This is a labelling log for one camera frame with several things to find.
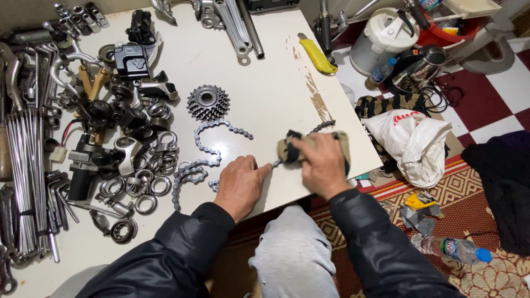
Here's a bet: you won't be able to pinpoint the silver seat post tube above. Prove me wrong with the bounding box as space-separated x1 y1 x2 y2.
236 0 266 59

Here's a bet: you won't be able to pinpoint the steel kettle with black handle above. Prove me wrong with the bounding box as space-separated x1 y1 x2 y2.
386 45 447 95

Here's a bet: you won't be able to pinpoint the bundle of silver spokes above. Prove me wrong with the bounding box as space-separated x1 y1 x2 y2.
6 108 53 258

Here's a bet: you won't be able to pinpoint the heap of silver wrenches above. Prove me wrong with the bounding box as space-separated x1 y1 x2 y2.
0 29 69 121

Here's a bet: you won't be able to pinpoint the black garment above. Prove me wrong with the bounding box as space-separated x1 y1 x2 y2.
461 130 530 256

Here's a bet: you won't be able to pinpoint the red plastic basin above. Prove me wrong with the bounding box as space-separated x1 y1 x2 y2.
416 0 483 47

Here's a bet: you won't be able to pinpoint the small blue-capped water bottle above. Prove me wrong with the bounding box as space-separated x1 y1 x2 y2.
365 57 398 90

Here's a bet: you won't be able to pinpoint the black brake part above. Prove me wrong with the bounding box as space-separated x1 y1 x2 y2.
125 9 158 45

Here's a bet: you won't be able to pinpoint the large blue-capped water bottle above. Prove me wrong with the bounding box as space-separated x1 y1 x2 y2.
411 233 493 266

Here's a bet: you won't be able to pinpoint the set of black hex keys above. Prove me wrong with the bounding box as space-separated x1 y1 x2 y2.
44 170 80 233

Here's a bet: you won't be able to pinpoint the red patterned rug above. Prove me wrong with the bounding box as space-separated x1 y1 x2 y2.
308 154 530 298

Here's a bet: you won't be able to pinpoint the silver bicycle chain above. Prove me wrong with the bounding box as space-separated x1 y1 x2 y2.
171 119 336 212

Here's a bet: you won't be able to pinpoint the striped tan and black cloth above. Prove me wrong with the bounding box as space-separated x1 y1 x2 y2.
355 93 432 121

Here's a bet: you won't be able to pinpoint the black plastic case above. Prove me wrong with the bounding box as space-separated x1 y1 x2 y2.
248 0 300 13

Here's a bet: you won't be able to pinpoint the dark spanners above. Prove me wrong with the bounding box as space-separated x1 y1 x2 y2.
0 184 20 295

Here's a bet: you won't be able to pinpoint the person's right hand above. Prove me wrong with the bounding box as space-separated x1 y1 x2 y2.
289 132 353 202

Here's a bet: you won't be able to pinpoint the silver crank arms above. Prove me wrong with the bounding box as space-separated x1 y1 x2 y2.
192 0 253 67

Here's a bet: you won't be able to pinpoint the black stem block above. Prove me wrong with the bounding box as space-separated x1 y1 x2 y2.
113 43 151 81

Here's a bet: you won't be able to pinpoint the dark freewheel sprocket cluster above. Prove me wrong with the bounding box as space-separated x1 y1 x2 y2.
186 85 231 123

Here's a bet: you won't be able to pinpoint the group of silver sockets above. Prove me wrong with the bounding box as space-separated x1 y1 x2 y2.
53 2 111 37

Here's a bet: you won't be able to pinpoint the yellow utility knife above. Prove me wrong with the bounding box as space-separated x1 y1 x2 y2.
297 32 338 75

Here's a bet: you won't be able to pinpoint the person's grey trouser leg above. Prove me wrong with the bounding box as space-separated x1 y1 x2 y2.
248 204 341 298

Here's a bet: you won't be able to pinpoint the person's left hand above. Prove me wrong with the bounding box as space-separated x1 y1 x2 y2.
213 155 274 224

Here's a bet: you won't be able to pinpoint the gold metal levers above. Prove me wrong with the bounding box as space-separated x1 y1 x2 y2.
78 63 113 101

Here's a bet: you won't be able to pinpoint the white connector with red wire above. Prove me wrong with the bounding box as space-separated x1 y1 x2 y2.
50 119 84 164

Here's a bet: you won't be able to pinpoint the group of silver bearing rings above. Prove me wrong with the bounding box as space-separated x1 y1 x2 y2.
96 101 181 216

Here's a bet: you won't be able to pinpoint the white plastic bag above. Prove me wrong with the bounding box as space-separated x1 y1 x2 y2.
362 109 453 189

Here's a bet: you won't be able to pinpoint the white electric thermos pot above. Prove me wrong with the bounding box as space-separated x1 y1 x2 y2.
350 7 420 76

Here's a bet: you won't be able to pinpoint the yellow and grey packet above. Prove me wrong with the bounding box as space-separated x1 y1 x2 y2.
399 191 445 237

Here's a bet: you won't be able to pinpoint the curved silver metal part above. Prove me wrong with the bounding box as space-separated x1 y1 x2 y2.
149 0 178 25

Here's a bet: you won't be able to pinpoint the black cable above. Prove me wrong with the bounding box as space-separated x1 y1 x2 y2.
419 71 465 113

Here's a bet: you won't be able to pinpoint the bicycle frame part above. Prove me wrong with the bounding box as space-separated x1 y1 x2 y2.
312 0 383 56

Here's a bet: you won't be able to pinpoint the black bearing cup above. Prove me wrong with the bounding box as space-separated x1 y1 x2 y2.
110 218 138 245

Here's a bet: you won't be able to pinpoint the tan and black rag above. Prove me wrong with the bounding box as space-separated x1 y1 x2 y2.
277 129 352 175

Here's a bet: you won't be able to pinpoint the silver and black stem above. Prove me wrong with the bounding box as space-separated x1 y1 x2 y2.
138 70 180 102

